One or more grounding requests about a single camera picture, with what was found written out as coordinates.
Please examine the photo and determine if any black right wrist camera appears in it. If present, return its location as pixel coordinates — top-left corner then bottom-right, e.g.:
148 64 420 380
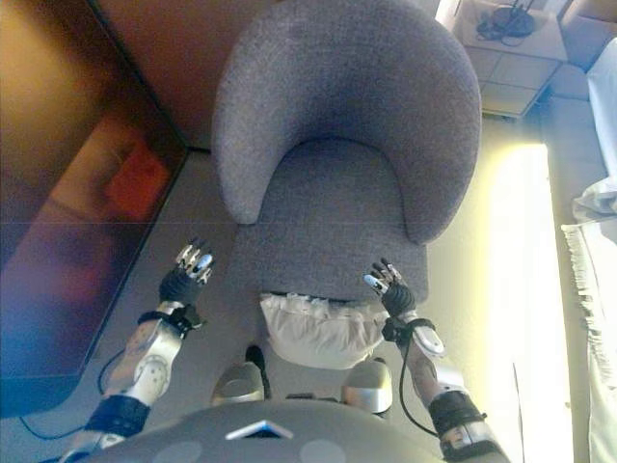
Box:
382 320 411 344

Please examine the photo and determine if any black floor cable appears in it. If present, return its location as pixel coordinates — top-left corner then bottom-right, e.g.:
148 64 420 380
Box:
18 414 88 441

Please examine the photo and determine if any grey fabric armchair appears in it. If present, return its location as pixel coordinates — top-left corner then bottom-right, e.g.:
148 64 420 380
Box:
210 0 483 348

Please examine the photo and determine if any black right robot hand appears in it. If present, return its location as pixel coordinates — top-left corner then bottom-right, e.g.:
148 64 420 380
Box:
362 258 417 319

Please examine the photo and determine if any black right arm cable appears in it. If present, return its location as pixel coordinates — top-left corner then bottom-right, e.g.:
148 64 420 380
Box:
398 327 440 438

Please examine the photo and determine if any white frilled cushion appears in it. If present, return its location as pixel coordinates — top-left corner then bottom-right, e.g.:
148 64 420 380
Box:
258 291 390 371

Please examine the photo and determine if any grey robot torso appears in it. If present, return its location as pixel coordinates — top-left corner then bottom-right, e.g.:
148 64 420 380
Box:
71 399 449 463

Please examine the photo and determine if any glossy colourful dark-framed panel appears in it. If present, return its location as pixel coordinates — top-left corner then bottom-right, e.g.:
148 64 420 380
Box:
0 0 189 420

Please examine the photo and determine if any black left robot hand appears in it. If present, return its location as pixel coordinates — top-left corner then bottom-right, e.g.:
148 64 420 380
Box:
158 235 215 305

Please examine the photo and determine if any brown cardboard box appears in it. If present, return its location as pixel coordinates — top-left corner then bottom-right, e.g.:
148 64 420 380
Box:
561 0 617 73

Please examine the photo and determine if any white fringed blanket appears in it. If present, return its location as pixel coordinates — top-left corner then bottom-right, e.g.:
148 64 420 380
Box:
561 222 617 463

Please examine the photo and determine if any silver right robot leg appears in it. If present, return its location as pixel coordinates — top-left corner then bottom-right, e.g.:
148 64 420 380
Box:
340 357 392 419

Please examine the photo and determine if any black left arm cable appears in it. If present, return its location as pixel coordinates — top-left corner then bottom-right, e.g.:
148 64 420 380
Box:
98 349 126 393

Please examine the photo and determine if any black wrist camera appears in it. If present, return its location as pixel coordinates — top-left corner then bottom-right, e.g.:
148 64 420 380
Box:
382 320 411 344
171 306 206 334

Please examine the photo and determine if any white tiled side table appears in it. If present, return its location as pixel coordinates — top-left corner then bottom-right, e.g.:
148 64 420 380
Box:
436 0 570 120

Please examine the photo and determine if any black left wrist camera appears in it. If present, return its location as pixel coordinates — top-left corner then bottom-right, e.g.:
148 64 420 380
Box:
171 306 206 334

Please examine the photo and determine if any silver robot leg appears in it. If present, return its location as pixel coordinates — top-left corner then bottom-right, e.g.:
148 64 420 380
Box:
210 344 267 406
340 357 392 419

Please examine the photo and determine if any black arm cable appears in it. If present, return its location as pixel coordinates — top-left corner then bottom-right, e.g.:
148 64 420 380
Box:
98 349 126 393
398 327 440 438

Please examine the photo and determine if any silver left robot leg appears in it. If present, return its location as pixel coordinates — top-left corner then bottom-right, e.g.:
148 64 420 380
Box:
210 344 267 406

